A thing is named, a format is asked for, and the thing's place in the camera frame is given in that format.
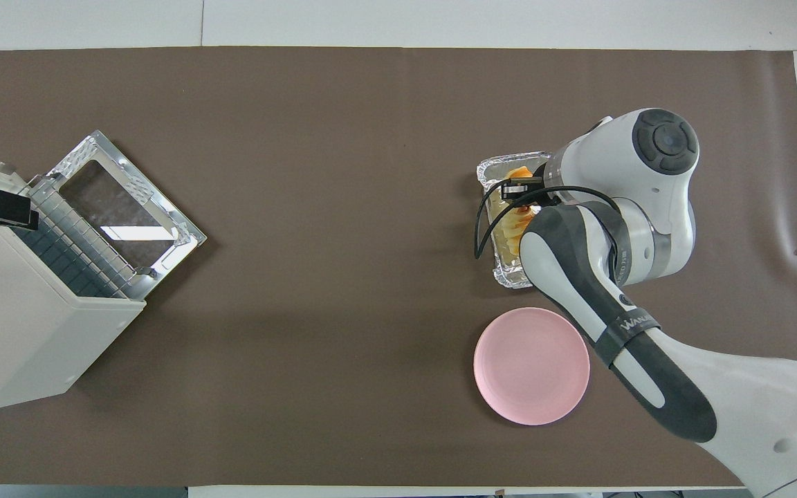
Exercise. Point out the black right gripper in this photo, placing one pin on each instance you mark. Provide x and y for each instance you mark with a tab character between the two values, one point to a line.
547	195

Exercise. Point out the aluminium foil tray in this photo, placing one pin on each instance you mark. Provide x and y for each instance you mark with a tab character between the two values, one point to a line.
492	169

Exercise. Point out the sliced orange glazed bread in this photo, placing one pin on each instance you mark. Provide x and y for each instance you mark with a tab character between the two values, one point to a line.
509	235

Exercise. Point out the white toaster oven body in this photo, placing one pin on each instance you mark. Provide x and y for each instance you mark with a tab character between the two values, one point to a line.
11	332

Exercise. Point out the pink round plate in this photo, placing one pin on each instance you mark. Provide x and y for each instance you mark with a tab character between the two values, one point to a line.
531	366

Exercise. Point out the brown paper table mat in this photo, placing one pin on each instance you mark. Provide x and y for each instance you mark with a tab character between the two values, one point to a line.
343	277

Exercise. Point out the glass oven door, metal frame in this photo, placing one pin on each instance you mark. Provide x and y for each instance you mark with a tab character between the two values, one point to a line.
122	207

